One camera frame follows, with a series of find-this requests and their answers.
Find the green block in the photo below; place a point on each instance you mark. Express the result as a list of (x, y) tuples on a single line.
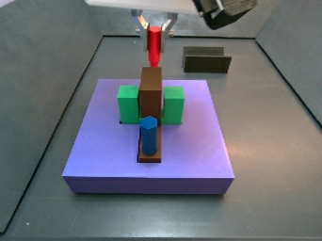
[(173, 105), (129, 104)]

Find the red peg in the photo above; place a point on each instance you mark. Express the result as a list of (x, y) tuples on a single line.
[(154, 46)]

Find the blue hexagonal peg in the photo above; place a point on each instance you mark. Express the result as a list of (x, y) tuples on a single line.
[(149, 135)]

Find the left green block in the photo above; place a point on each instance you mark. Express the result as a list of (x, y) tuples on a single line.
[(129, 104)]

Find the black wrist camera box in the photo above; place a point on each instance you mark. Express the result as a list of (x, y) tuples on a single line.
[(223, 12)]

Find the black bracket holder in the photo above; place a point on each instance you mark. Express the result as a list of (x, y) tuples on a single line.
[(205, 59)]

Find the brown L-shaped block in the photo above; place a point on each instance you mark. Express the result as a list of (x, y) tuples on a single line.
[(150, 107)]

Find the right green block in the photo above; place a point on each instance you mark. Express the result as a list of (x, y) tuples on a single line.
[(173, 105)]

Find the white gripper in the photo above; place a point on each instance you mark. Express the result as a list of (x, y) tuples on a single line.
[(171, 6)]

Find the purple board base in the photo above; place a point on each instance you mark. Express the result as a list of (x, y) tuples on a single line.
[(103, 164)]

